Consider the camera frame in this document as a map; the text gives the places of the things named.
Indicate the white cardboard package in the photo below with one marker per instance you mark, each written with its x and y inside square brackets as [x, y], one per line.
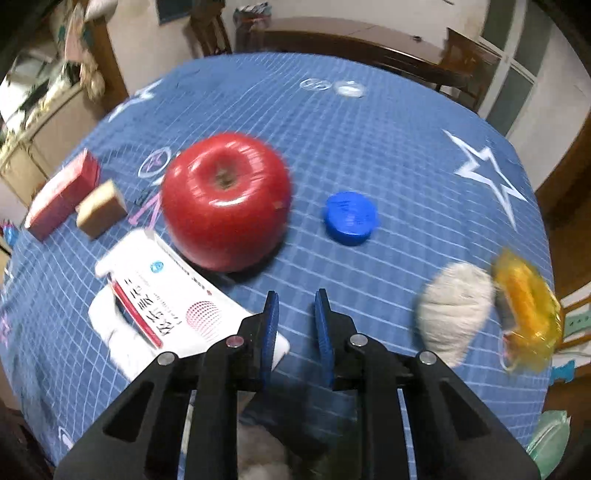
[175, 300]

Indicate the small light wooden chair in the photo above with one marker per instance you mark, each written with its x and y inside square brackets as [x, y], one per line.
[575, 318]

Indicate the red apple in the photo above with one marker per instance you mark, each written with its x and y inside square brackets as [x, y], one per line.
[226, 207]

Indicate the yellow plastic bag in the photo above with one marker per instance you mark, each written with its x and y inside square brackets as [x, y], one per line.
[526, 304]

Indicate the frosted glass double door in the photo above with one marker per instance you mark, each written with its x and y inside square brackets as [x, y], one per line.
[517, 78]

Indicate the white yarn ball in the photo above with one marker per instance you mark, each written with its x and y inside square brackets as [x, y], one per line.
[261, 457]

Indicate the hanging pink cloth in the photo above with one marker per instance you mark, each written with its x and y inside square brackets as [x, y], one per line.
[78, 41]

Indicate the blue bottle cap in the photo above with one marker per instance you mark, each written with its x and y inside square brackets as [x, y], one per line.
[351, 217]

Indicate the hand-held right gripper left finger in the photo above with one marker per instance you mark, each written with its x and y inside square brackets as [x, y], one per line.
[270, 332]

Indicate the red box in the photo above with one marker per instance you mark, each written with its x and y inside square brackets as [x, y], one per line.
[64, 189]

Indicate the beige kitchen cabinet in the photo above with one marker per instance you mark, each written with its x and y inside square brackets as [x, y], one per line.
[41, 129]

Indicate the dark bin with bag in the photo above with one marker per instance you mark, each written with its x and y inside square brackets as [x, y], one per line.
[251, 23]

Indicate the green-lined trash bin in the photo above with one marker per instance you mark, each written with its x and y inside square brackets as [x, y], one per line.
[551, 438]

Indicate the tan sponge block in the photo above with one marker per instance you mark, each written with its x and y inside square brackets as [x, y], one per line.
[99, 210]

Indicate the ball of beige yarn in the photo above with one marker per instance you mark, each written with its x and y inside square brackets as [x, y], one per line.
[455, 314]

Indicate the dark window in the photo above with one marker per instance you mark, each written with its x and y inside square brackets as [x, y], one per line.
[184, 9]

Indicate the dark wooden chair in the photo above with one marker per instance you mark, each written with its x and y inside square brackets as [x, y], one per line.
[466, 64]
[210, 32]

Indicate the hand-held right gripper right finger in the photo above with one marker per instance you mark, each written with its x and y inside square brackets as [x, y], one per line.
[323, 337]

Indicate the dark wooden dining table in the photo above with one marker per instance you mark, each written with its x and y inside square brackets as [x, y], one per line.
[351, 39]

